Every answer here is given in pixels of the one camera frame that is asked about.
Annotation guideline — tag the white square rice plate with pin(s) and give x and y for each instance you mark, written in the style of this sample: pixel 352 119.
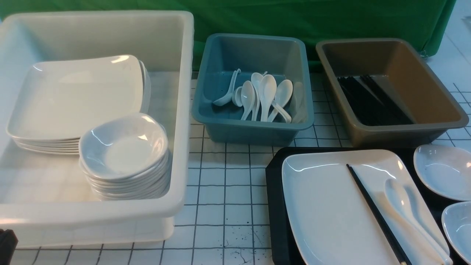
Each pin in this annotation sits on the white square rice plate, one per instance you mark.
pixel 331 221

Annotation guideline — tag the white soup spoon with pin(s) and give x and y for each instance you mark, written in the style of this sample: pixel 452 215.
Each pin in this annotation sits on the white soup spoon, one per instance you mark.
pixel 399 201

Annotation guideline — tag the white bowl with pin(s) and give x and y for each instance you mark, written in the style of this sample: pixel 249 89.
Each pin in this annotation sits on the white bowl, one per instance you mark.
pixel 456 222
pixel 445 170
pixel 123 148

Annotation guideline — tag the top stacked white square plate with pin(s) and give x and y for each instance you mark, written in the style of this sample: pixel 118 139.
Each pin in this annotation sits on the top stacked white square plate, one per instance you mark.
pixel 64 99

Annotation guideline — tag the white spoon leaning left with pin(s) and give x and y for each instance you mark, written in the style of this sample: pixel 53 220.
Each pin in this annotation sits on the white spoon leaning left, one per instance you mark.
pixel 228 96

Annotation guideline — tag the white spoon left centre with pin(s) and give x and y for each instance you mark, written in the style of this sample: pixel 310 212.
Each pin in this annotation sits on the white spoon left centre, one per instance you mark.
pixel 247 98

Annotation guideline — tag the white spoon centre tall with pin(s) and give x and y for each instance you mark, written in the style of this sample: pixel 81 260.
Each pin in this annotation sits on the white spoon centre tall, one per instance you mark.
pixel 267 92

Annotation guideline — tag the white spoon right in bin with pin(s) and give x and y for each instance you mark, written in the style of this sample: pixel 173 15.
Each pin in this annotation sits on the white spoon right in bin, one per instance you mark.
pixel 283 94

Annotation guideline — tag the teal plastic bin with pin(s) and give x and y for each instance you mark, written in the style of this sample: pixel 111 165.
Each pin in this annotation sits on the teal plastic bin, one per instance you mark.
pixel 284 58

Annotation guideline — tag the stack of white bowls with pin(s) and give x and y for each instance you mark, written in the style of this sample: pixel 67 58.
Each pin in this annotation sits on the stack of white bowls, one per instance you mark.
pixel 153 183

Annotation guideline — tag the black serving tray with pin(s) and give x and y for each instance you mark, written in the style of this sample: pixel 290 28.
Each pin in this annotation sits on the black serving tray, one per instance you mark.
pixel 284 248

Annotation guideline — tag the black chopsticks pile in bin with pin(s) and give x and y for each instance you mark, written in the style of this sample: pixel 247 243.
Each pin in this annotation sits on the black chopsticks pile in bin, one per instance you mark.
pixel 370 104

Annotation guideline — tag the green backdrop cloth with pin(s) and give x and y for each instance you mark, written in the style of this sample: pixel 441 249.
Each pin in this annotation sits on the green backdrop cloth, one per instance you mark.
pixel 422 23

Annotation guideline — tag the large white plastic tub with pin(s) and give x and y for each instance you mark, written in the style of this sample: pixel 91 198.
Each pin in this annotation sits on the large white plastic tub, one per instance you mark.
pixel 45 199

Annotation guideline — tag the brown plastic bin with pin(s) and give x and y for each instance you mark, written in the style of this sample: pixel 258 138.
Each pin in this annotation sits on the brown plastic bin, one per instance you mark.
pixel 406 78

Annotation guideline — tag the stack of white square plates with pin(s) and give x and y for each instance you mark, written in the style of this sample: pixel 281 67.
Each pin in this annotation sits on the stack of white square plates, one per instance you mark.
pixel 71 146

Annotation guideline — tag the black object bottom left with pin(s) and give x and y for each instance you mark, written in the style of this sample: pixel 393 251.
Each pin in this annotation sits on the black object bottom left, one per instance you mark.
pixel 8 243

